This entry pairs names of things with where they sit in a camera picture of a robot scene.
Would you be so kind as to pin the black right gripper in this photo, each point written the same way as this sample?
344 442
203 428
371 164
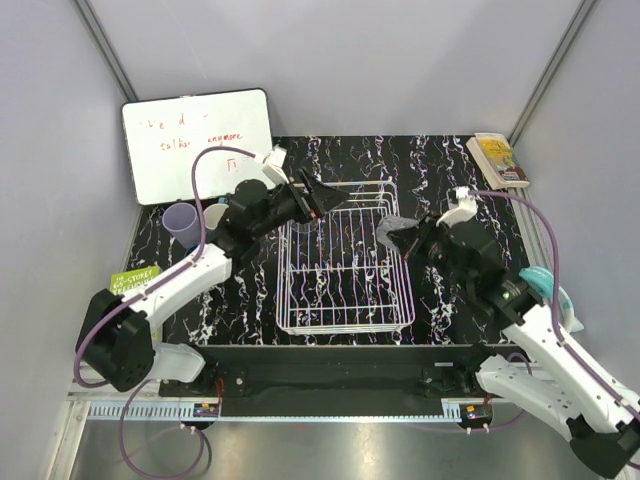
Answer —
415 238

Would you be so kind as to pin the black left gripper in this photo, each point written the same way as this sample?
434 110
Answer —
320 198

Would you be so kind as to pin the clear glass cup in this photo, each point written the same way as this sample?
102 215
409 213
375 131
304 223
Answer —
388 231

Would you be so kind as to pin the teal floral ceramic mug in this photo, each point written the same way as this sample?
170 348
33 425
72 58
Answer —
212 216

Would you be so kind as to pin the lavender plastic cup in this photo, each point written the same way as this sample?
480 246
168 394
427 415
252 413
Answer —
185 223

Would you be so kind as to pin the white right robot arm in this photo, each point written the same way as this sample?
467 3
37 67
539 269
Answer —
593 411

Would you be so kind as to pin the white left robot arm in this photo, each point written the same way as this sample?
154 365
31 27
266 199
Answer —
116 335

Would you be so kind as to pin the yellow paperback book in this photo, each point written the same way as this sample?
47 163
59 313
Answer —
497 161

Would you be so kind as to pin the white dry-erase board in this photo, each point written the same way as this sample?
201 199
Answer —
164 136

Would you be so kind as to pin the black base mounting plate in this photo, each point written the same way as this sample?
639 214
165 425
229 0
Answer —
337 381

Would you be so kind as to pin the green treehouse book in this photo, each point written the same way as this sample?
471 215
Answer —
125 281

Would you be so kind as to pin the white wire dish rack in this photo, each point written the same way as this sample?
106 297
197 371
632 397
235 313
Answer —
334 277

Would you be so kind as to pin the aluminium front rail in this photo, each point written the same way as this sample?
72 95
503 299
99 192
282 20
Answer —
148 403

